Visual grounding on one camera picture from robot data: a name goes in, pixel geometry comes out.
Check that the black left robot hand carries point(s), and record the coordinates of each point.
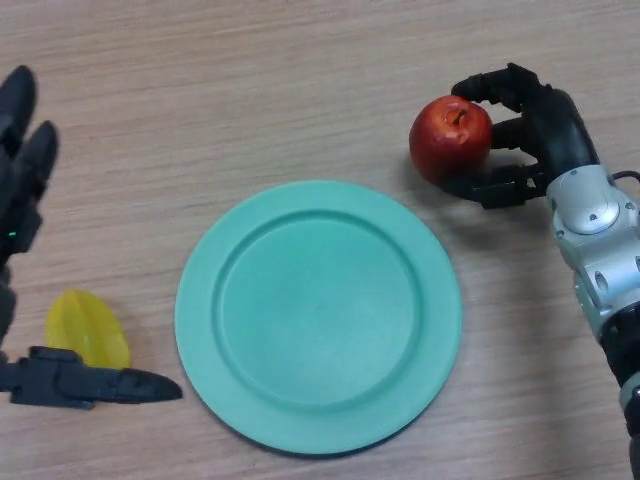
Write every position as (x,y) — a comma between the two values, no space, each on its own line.
(20,190)

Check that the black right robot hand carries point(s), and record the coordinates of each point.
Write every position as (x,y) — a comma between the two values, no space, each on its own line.
(560,130)

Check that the red apple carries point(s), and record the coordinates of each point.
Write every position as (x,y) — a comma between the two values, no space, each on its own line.
(447,142)

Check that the green round plate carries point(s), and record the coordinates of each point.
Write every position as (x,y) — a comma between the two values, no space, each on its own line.
(320,320)

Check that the yellow starfruit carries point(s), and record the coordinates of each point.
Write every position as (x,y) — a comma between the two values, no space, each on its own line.
(87,325)

